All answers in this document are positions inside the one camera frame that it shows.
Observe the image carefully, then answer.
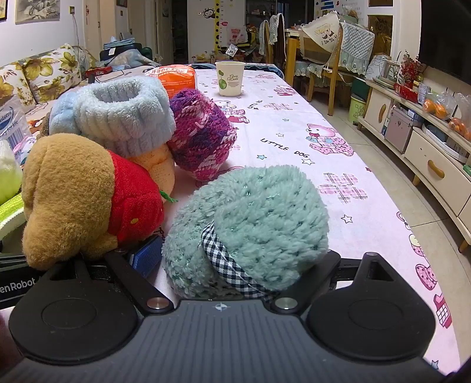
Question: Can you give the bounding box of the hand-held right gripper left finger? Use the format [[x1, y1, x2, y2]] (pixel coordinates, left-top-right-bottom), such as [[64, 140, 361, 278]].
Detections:
[[48, 236, 174, 316]]

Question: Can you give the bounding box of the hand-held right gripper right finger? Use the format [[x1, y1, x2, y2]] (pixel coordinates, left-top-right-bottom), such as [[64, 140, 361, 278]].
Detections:
[[270, 250, 398, 315]]

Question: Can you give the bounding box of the teal fluffy knit hat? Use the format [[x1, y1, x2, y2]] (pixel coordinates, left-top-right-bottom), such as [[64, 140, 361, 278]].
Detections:
[[162, 166, 329, 300]]

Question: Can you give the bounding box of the brown teddy bear red shirt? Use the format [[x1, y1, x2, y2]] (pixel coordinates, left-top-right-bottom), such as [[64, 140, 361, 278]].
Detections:
[[21, 133, 166, 270]]

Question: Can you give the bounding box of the cardboard box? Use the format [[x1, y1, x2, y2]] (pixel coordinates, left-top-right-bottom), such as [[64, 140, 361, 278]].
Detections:
[[0, 94, 35, 164]]

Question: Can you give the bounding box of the green white striped pack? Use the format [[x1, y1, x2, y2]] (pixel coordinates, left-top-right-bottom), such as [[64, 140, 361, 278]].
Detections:
[[0, 193, 27, 226]]

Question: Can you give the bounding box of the orange plush toy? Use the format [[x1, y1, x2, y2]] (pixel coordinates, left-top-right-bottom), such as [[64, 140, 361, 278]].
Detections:
[[129, 143, 179, 204]]

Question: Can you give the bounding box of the pale green plush toy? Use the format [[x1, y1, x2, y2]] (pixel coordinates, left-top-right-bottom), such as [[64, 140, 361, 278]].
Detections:
[[0, 140, 23, 205]]

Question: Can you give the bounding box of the purple pink knit hat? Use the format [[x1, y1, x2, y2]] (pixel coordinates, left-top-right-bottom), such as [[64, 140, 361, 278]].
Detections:
[[167, 88, 238, 182]]

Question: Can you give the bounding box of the light blue fluffy hat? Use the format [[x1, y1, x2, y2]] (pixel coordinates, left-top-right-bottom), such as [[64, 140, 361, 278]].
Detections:
[[49, 75, 176, 157]]

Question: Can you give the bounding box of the cream television cabinet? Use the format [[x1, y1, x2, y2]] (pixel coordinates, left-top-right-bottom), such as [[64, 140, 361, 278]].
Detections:
[[359, 79, 471, 253]]

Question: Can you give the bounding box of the pink printed tablecloth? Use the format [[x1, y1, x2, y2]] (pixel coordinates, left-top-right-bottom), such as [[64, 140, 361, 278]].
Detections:
[[22, 68, 462, 376]]

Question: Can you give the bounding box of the grey storage case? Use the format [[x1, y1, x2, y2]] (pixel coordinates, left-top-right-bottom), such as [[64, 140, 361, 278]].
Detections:
[[384, 107, 424, 153]]

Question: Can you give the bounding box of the green trash bin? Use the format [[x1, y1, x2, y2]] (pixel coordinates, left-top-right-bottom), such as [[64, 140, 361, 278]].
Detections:
[[348, 94, 367, 124]]

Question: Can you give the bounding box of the sofa with cartoon cover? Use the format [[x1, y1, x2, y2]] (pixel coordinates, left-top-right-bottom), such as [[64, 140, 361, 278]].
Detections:
[[0, 43, 155, 122]]

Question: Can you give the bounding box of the orange tissue pack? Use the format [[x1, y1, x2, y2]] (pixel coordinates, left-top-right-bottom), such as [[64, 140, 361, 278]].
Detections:
[[144, 64, 197, 99]]

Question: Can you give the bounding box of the dark green storage box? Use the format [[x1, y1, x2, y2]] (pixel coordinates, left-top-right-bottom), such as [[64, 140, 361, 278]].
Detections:
[[351, 77, 370, 100]]

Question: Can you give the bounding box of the yellow floral pillow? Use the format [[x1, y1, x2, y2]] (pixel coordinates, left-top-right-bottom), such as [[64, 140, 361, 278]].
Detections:
[[0, 64, 37, 107], [72, 46, 100, 74], [22, 43, 83, 105]]

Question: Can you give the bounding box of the wooden chair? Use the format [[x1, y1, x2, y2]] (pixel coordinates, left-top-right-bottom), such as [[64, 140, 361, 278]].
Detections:
[[302, 27, 369, 115]]

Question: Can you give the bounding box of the red gift box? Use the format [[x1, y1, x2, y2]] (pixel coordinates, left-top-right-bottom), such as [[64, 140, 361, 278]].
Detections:
[[394, 83, 419, 103]]

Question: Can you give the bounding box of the bag of oranges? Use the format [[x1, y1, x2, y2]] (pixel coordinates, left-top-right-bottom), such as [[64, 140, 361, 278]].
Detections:
[[447, 94, 471, 141], [422, 92, 457, 119]]

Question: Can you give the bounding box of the white paper cup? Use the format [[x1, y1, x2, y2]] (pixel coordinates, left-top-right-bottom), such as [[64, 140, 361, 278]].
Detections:
[[215, 61, 246, 97]]

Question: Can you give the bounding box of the light blue blanket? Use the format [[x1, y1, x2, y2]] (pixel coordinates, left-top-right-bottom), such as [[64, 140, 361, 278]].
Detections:
[[110, 49, 155, 70]]

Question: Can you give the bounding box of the white framed picture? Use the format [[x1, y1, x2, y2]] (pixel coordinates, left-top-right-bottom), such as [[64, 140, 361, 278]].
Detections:
[[379, 59, 402, 84]]

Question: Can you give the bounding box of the black suitcase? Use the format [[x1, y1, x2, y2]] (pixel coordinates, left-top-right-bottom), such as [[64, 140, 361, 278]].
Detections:
[[99, 42, 145, 61]]

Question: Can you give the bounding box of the wooden dining table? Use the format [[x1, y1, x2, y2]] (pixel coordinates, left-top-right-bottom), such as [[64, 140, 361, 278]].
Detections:
[[284, 29, 306, 87]]

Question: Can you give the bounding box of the blue folded cloth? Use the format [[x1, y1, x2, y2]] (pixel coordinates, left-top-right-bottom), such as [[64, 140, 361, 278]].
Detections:
[[104, 37, 137, 50]]

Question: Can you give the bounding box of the red flower arrangement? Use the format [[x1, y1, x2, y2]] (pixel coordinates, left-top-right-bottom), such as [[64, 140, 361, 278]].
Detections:
[[399, 52, 424, 87]]

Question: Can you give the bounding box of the green quilted chair cover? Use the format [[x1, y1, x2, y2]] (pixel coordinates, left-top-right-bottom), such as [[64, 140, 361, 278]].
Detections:
[[339, 22, 376, 74]]

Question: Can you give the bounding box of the cream embroidered cloth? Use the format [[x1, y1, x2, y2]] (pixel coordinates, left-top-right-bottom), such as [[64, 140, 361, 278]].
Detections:
[[301, 11, 344, 50]]

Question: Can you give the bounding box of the giraffe height chart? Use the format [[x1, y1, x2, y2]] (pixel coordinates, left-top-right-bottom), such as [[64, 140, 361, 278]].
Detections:
[[213, 0, 222, 56]]

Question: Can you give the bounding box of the chair with lace cover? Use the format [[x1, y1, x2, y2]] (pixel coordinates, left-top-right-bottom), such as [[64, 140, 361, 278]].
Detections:
[[270, 13, 287, 63], [258, 20, 273, 63]]

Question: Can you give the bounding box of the dark glass display cabinet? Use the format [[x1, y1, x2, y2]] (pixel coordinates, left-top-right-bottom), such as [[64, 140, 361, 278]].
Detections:
[[246, 0, 314, 32]]

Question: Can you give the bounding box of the black television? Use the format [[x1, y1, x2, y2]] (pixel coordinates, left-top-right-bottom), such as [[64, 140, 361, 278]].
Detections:
[[419, 0, 471, 80]]

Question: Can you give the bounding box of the unframed duck sketch poster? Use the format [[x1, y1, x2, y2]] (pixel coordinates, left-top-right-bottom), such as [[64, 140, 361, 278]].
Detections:
[[15, 0, 61, 24]]

